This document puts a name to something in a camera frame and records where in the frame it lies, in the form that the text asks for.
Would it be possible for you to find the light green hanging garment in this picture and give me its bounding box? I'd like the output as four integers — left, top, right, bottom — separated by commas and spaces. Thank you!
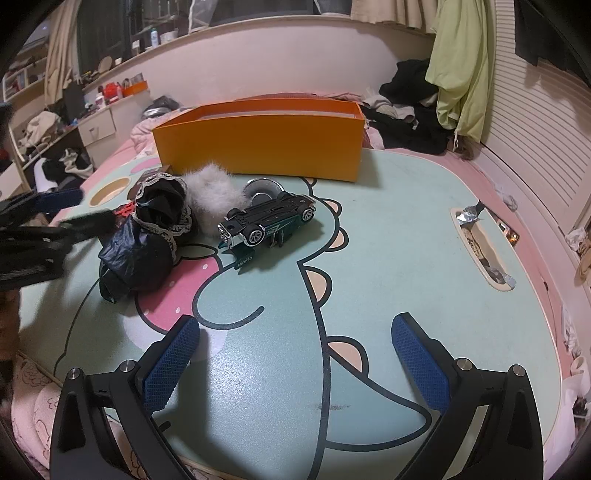
425, 0, 495, 141

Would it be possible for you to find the brown printed packet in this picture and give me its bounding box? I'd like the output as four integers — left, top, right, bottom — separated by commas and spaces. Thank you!
128, 164, 174, 197

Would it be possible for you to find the black hanging garment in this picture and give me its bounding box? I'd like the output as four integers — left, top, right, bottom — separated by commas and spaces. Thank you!
515, 0, 591, 70

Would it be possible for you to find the doll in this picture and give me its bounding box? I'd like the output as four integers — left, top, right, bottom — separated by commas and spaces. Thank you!
98, 161, 250, 303

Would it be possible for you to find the white louvered door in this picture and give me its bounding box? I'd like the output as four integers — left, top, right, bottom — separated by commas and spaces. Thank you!
480, 0, 591, 241

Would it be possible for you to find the beige curtain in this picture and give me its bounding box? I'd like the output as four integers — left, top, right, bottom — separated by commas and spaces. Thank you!
44, 0, 79, 107
348, 0, 444, 35

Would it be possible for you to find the white drawer cabinet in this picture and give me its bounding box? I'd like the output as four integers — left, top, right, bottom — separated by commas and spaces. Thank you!
76, 92, 153, 160

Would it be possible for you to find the small metal bowl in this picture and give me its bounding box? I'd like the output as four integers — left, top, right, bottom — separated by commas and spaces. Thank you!
244, 178, 283, 208

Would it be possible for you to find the person's left forearm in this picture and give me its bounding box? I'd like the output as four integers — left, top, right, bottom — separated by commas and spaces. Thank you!
0, 288, 21, 407

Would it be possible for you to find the dark grey bag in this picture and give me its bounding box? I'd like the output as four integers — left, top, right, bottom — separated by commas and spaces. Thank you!
143, 96, 178, 118

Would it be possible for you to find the beige garment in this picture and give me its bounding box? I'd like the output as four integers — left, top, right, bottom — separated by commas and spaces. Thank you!
23, 111, 63, 148

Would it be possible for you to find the crumpled foil piece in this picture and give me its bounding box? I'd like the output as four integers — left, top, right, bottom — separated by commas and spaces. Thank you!
457, 200, 485, 229
485, 268, 515, 289

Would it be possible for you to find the pile of black clothes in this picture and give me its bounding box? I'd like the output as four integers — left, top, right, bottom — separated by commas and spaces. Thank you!
365, 59, 458, 155

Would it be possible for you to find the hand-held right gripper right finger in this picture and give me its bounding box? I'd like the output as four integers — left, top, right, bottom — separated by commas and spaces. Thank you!
391, 312, 544, 480

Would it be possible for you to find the black monitor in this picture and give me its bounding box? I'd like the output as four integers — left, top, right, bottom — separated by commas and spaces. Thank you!
62, 83, 86, 125

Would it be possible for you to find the teal toy car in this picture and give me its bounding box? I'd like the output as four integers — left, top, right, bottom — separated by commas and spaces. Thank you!
217, 190, 318, 273

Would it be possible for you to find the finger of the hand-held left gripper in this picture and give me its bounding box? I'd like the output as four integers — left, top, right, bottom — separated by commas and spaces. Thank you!
0, 187, 85, 221
58, 209, 116, 244

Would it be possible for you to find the orange cardboard box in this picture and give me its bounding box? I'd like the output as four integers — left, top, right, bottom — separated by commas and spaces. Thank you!
152, 99, 366, 184

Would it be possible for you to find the beige cloth bundle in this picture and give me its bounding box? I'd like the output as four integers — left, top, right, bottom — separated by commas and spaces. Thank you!
566, 226, 591, 287

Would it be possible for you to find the black and white garment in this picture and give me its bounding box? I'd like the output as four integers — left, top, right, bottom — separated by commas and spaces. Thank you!
41, 148, 93, 185

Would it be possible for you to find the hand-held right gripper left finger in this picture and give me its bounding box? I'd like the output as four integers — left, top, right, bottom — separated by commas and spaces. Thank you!
50, 315, 201, 480

